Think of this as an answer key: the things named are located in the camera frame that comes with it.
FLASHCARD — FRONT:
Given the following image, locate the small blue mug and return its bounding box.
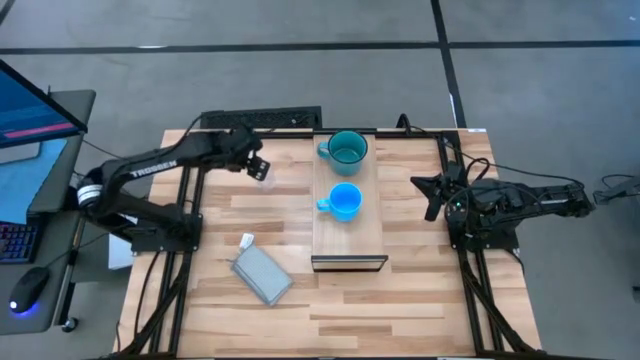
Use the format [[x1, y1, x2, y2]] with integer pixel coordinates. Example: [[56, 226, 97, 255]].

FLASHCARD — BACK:
[[316, 181, 364, 223]]

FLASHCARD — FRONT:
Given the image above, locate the black computer mouse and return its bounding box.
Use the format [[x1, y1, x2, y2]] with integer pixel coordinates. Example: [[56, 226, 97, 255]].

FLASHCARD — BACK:
[[7, 266, 50, 316]]

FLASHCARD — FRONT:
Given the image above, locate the clear plastic cup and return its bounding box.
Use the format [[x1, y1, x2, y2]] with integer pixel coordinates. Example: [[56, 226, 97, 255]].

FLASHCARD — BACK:
[[255, 167, 277, 194]]

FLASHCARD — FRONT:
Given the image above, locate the white box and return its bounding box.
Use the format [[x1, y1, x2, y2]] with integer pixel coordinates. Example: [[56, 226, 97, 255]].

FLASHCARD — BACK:
[[108, 231, 136, 271]]

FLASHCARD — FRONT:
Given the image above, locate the black perforated panel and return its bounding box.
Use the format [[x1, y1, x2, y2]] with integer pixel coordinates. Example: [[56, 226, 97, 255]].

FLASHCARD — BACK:
[[199, 105, 323, 130]]

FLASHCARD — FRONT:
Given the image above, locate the grey mesh pouch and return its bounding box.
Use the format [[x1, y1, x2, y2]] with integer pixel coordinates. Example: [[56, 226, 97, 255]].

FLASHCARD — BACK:
[[227, 243, 295, 307]]

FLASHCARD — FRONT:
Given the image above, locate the large teal mug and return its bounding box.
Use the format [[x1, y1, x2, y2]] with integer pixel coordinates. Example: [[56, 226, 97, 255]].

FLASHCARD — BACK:
[[316, 129, 370, 177]]

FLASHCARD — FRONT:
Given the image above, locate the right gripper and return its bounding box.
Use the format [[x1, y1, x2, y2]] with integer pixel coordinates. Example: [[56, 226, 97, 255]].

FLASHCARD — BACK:
[[409, 161, 472, 222]]

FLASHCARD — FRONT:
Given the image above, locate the wooden shelf board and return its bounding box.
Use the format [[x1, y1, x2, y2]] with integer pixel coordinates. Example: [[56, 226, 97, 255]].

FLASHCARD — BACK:
[[310, 132, 390, 273]]

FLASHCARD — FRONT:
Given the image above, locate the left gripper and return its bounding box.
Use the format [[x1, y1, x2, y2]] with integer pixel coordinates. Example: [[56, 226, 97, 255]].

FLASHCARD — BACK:
[[219, 124, 272, 182]]

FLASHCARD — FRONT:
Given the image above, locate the black metal table frame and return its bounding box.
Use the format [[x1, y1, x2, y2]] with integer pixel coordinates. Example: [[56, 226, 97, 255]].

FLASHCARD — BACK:
[[117, 127, 546, 360]]

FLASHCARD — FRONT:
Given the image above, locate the computer monitor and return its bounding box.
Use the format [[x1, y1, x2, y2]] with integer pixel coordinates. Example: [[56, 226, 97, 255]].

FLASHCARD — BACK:
[[0, 58, 89, 150]]

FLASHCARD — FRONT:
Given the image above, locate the grey computer desk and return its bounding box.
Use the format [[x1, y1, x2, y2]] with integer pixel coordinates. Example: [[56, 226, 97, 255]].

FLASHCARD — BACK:
[[0, 89, 97, 336]]

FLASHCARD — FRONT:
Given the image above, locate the backlit black keyboard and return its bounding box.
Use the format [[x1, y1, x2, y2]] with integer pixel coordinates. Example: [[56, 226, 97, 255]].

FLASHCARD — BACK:
[[0, 219, 39, 265]]

